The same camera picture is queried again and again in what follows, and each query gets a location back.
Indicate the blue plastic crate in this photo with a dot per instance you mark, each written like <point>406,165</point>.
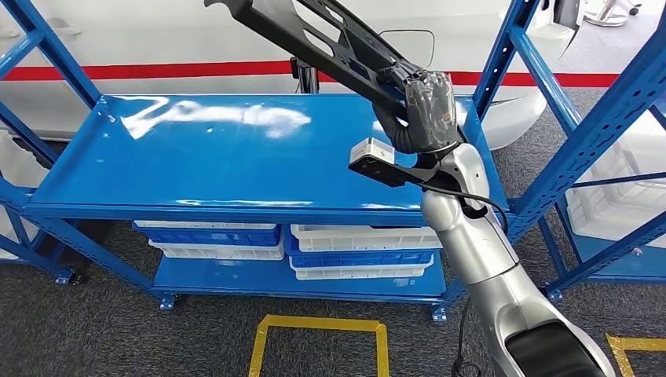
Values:
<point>208,237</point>
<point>359,258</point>

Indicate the black barrier stanchion post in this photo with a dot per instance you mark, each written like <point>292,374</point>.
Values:
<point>307,78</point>

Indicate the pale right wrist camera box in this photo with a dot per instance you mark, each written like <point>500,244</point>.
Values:
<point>374,172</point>

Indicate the chrome swivel chair base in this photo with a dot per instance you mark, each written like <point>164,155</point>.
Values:
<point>611,13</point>

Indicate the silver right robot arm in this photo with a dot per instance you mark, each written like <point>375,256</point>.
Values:
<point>468,244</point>

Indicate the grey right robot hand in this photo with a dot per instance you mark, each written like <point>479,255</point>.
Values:
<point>432,114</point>

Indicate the red barrier belt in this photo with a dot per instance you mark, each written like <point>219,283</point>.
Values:
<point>156,70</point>
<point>520,79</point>

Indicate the black plastic frame part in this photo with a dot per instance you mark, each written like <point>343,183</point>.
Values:
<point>265,18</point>

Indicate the black curved part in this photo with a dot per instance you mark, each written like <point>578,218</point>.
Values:
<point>393,227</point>

